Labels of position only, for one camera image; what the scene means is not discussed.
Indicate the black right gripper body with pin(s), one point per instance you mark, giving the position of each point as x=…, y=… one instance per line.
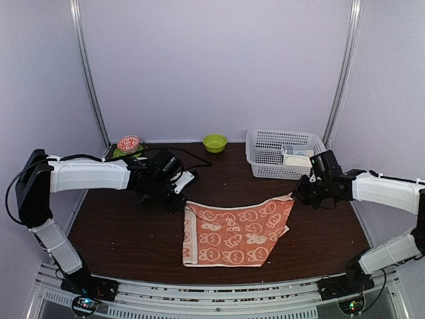
x=309, y=193

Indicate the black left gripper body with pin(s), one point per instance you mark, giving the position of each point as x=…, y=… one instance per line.
x=169, y=205

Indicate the white towel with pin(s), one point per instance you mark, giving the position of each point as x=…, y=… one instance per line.
x=296, y=160

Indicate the white plastic basket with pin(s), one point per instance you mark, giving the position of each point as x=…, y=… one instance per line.
x=262, y=149

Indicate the orange patterned towel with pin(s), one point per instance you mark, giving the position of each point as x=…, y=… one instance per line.
x=234, y=236

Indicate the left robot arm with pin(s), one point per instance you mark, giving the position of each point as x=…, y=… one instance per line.
x=161, y=178

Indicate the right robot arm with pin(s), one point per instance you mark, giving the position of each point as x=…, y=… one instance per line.
x=330, y=182

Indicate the rolled grey blue towel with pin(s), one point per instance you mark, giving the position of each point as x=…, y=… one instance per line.
x=296, y=150

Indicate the green bowl behind towel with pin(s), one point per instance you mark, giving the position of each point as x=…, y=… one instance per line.
x=215, y=143

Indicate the red patterned bowl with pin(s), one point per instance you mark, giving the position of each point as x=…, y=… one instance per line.
x=128, y=144

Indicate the green saucer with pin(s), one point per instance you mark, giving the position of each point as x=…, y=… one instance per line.
x=134, y=153

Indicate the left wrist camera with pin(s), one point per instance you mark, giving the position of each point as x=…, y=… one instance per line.
x=184, y=179

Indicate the right aluminium frame post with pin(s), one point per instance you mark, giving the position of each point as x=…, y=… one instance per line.
x=345, y=69

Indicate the aluminium frame post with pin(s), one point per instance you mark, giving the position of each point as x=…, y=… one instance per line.
x=87, y=72
x=345, y=69

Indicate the left aluminium frame post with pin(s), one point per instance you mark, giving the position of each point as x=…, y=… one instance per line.
x=87, y=72

